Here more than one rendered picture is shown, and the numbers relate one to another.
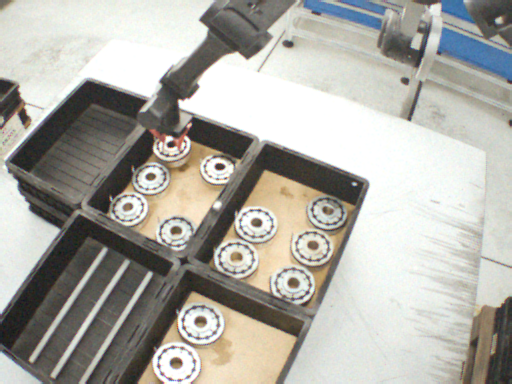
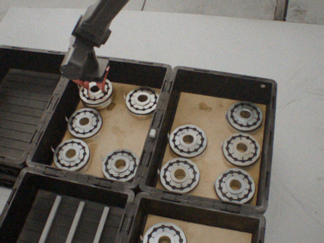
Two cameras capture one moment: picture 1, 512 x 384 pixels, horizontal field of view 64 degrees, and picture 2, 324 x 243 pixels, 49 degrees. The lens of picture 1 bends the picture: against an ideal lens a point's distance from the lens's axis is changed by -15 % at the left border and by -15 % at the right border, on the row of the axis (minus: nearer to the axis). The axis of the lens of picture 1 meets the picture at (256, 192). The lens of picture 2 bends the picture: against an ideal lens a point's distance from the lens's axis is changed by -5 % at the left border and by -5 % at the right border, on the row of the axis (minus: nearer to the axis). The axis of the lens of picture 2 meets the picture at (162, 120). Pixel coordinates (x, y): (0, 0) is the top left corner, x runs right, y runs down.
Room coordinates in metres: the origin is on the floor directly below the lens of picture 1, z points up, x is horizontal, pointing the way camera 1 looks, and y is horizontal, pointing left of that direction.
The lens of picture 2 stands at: (0.10, 0.08, 1.71)
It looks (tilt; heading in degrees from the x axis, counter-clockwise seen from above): 55 degrees down; 357
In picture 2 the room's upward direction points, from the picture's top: 6 degrees counter-clockwise
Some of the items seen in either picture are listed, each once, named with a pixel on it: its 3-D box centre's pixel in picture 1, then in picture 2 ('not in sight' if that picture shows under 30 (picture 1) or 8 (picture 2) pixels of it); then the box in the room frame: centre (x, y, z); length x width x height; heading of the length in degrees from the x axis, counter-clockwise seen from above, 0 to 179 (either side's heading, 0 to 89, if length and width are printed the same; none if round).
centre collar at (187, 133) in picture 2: (256, 223); (188, 139); (0.62, -0.01, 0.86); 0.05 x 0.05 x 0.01
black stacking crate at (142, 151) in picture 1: (173, 186); (107, 124); (0.71, 0.21, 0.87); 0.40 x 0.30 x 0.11; 160
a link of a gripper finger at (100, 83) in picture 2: (174, 134); (95, 79); (0.83, 0.22, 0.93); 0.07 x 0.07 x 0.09; 70
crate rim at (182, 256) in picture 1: (171, 173); (103, 114); (0.71, 0.21, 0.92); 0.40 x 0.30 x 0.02; 160
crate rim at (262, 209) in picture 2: (285, 221); (214, 132); (0.60, -0.07, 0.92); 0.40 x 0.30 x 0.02; 160
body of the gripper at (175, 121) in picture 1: (168, 113); (87, 61); (0.83, 0.24, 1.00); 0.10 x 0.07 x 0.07; 70
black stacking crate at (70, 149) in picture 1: (85, 147); (15, 109); (0.81, 0.49, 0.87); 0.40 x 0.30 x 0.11; 160
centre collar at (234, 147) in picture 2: (312, 246); (241, 148); (0.57, -0.14, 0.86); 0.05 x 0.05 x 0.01
